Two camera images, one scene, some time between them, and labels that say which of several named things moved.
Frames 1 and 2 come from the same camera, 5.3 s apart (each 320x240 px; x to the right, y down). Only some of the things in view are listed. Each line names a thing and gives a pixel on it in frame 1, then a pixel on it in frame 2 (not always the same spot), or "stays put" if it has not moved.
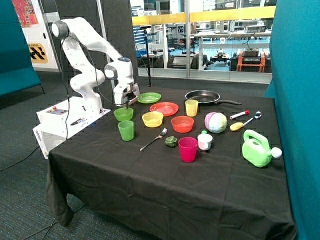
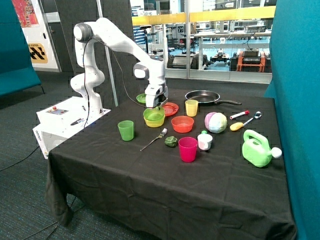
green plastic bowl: x=122 y=114 -> x=152 y=114
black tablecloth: x=178 y=164 stays put
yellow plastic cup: x=191 y=107 stays put
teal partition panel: x=295 y=85 stays put
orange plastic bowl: x=182 y=124 stays put
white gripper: x=124 y=92 -> x=155 y=95
